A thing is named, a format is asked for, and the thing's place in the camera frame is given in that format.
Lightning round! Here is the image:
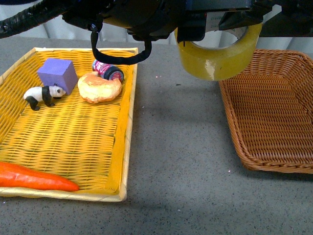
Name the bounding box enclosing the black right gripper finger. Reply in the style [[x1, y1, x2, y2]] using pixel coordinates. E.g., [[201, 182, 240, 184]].
[[218, 6, 272, 31]]

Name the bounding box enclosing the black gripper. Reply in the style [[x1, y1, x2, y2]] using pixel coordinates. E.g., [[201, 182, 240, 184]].
[[62, 0, 253, 42]]

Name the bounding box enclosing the yellow packing tape roll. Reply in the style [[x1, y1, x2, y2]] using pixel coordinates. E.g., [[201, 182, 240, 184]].
[[177, 23, 262, 81]]

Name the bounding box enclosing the brown wicker basket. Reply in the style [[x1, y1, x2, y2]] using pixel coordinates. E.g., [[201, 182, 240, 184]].
[[219, 49, 313, 174]]

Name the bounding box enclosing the yellow woven basket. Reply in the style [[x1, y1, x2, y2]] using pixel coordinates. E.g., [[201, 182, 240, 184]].
[[0, 47, 137, 202]]

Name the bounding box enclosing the small pink drink can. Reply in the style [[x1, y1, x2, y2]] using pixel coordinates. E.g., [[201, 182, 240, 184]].
[[92, 60, 124, 83]]

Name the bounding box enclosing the toy croissant bread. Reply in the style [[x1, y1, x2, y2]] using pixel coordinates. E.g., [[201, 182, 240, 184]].
[[77, 72, 122, 104]]

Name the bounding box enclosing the purple foam cube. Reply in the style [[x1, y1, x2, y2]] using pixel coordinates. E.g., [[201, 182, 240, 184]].
[[37, 58, 78, 95]]

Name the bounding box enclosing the toy panda figurine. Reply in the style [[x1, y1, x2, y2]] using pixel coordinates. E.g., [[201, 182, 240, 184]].
[[23, 86, 66, 111]]

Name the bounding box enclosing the orange toy carrot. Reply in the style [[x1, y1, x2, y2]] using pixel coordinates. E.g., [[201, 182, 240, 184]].
[[0, 162, 79, 191]]

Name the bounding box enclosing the black corrugated cable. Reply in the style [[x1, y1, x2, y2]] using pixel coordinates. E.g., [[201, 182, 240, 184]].
[[0, 0, 153, 66]]

